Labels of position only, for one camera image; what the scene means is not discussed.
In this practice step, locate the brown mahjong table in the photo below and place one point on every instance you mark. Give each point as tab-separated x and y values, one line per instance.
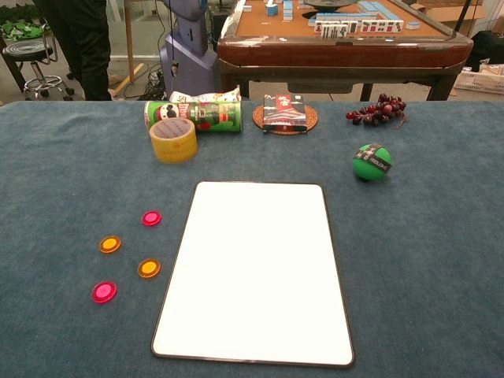
342	53

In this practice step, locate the green foliage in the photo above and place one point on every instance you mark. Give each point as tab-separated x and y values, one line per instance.
15	29

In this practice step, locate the person in black trousers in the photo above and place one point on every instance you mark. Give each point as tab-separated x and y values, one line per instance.
86	47

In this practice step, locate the dark red card box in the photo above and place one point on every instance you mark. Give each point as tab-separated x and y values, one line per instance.
285	112

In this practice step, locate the pink disc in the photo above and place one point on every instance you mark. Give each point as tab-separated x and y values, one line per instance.
151	218
104	291

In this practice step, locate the white snack bag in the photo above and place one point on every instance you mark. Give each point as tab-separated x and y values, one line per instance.
208	97

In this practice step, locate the yellow packing tape roll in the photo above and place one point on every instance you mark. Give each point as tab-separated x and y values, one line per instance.
173	149

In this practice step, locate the black bag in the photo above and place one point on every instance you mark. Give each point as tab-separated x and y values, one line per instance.
488	47

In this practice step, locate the blue mahjong tile wall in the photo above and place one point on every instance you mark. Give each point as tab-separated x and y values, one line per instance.
372	8
287	12

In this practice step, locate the green Pringles can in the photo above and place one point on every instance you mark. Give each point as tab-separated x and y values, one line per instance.
214	116

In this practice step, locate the dark wooden leg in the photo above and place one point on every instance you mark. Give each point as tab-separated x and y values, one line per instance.
10	63

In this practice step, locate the dark red grape bunch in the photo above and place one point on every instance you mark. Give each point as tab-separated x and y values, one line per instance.
378	112

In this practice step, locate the dark round dish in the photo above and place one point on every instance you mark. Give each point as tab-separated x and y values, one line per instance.
328	4

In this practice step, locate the wooden post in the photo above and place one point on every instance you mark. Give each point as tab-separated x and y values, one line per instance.
129	39

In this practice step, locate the white magnetic board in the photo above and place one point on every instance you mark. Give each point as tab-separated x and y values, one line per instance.
252	275

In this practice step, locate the orange disc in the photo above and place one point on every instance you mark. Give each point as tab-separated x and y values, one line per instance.
110	244
149	268

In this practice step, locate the upright mahjong tile row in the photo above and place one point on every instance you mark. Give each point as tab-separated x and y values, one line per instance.
334	32

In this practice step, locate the brown woven coaster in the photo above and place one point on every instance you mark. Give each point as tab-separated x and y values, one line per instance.
258	117

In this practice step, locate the single blue mahjong tile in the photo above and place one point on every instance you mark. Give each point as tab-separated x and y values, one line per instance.
413	25

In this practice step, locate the black chrome stool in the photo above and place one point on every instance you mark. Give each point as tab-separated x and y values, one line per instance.
27	49

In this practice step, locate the face-up mahjong tile row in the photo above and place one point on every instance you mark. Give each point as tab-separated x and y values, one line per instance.
374	27

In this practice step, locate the brown cardboard box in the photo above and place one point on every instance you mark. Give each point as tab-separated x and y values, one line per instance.
453	12

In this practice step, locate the white plastic basket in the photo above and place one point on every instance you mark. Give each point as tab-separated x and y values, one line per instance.
480	82

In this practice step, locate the blue machine base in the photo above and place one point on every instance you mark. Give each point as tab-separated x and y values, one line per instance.
189	59

